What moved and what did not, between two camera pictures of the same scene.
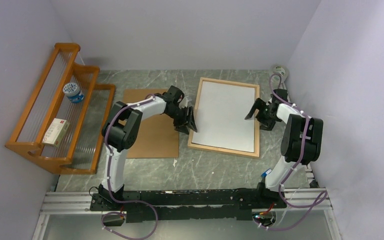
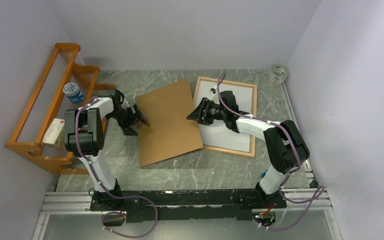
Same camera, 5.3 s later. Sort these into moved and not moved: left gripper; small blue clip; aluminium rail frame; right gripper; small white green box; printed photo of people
Moved: right gripper; left gripper
Not moved: printed photo of people; small white green box; small blue clip; aluminium rail frame
